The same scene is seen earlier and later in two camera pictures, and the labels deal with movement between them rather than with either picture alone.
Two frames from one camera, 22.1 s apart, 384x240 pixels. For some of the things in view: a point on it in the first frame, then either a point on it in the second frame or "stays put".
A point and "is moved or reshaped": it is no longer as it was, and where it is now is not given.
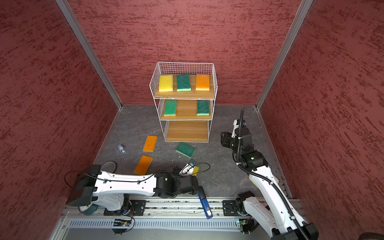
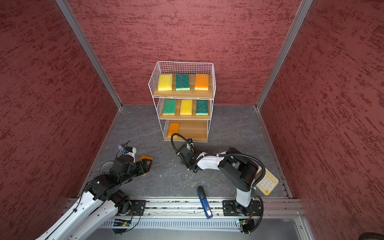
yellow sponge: x=195 y=170 is moved or reshaped
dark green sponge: x=183 y=83 stays put
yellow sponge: x=166 y=83 stays put
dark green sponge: x=203 y=108 stays put
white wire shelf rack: x=184 y=93 stays put
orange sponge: x=150 y=143 → x=173 y=128
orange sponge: x=202 y=82 stays put
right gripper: x=225 y=139 → x=184 y=162
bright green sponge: x=170 y=107 stays put
